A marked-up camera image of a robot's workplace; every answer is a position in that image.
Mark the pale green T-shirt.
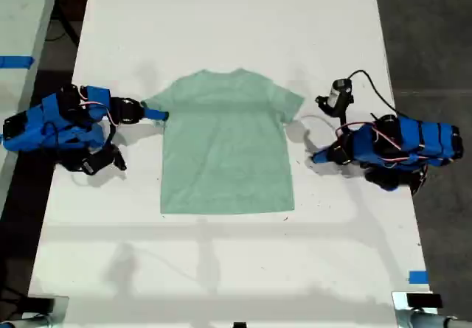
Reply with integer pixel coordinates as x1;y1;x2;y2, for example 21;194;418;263
141;68;306;215

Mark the long blue tape strip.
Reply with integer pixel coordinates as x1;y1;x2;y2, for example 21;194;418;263
0;55;36;69

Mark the white side table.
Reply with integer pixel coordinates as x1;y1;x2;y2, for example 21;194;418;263
0;0;62;211

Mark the short blue tape piece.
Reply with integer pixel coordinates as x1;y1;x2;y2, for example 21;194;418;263
409;270;430;285

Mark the small black box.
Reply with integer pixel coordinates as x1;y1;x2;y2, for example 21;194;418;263
406;293;443;309
21;297;56;313

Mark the metal table clamp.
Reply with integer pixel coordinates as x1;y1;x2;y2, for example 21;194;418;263
392;291;459;328
20;295;71;328

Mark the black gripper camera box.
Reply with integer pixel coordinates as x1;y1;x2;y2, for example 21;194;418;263
79;147;128;177

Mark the silver black camera box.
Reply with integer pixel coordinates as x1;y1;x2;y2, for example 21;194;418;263
316;79;355;117

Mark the black camera cable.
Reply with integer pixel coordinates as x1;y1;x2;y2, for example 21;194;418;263
346;69;409;119

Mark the black floor cable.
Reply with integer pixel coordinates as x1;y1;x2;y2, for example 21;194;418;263
44;9;81;48

